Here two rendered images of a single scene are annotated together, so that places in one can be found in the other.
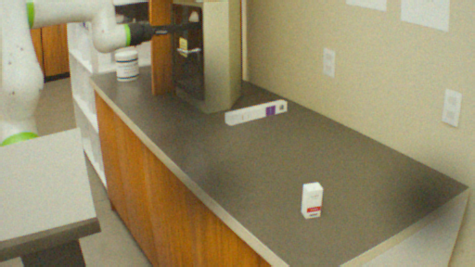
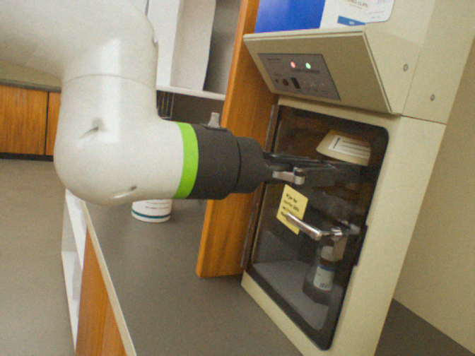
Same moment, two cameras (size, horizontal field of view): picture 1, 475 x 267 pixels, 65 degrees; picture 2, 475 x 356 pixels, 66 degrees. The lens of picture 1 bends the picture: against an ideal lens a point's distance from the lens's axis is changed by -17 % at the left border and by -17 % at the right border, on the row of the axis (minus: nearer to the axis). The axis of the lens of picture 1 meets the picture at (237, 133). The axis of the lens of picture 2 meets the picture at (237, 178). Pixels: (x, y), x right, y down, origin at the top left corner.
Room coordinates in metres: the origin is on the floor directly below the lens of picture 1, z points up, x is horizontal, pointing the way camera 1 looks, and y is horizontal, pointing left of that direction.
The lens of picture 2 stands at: (1.19, 0.35, 1.41)
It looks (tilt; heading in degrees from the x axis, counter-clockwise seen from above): 13 degrees down; 0
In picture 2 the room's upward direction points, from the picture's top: 11 degrees clockwise
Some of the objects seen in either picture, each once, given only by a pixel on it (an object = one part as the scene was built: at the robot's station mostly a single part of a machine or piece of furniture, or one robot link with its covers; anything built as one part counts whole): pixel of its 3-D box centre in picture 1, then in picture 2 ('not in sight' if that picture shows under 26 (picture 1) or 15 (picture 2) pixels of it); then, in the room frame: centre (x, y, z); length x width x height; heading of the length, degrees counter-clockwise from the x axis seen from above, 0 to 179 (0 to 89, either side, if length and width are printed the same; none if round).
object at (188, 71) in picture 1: (186, 49); (299, 215); (1.87, 0.21, 1.19); 0.30 x 0.01 x 0.40; 30
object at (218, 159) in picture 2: (134, 32); (206, 159); (1.64, 0.39, 1.31); 0.09 x 0.06 x 0.12; 30
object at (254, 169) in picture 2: (151, 31); (255, 166); (1.67, 0.32, 1.31); 0.09 x 0.08 x 0.07; 120
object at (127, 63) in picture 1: (127, 65); (153, 194); (2.36, 0.61, 1.02); 0.13 x 0.13 x 0.15
